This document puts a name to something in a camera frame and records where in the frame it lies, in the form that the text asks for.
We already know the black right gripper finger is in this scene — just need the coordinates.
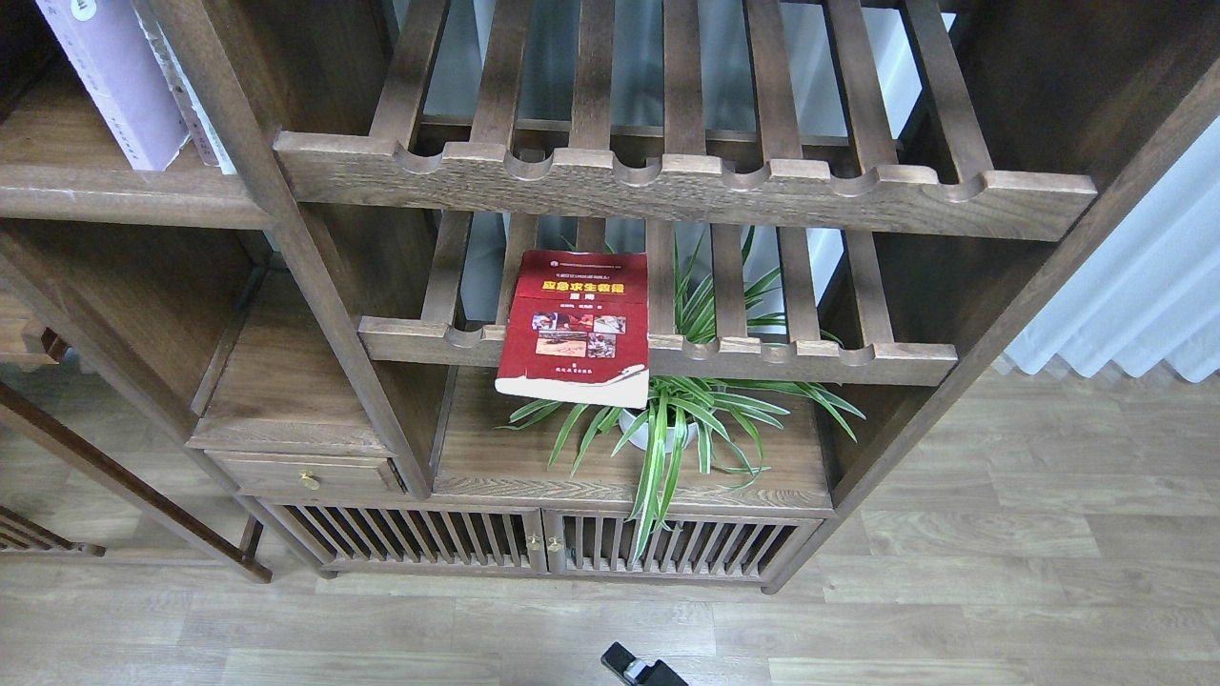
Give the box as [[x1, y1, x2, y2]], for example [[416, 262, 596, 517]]
[[600, 642, 688, 686]]

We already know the red paperback book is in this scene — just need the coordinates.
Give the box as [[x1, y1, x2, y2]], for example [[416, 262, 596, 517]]
[[494, 251, 649, 409]]

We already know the white and lilac book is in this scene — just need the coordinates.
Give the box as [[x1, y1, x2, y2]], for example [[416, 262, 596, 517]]
[[37, 1, 189, 172]]

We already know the white plant pot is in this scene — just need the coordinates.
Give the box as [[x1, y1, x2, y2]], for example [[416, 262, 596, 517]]
[[620, 405, 700, 454]]

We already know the green spider plant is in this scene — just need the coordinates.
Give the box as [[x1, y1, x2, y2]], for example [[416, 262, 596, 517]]
[[498, 229, 867, 563]]

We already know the dark wooden bookshelf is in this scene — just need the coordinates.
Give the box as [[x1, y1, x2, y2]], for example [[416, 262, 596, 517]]
[[2, 1, 1218, 594]]

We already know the white curtain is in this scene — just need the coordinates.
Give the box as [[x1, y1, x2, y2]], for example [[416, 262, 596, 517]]
[[1004, 123, 1219, 382]]

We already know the dark wooden side furniture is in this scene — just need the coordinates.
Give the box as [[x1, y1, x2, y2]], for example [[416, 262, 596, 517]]
[[2, 292, 272, 583]]

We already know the standing book with pink spine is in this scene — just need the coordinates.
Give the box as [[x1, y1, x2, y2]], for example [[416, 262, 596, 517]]
[[132, 1, 238, 175]]

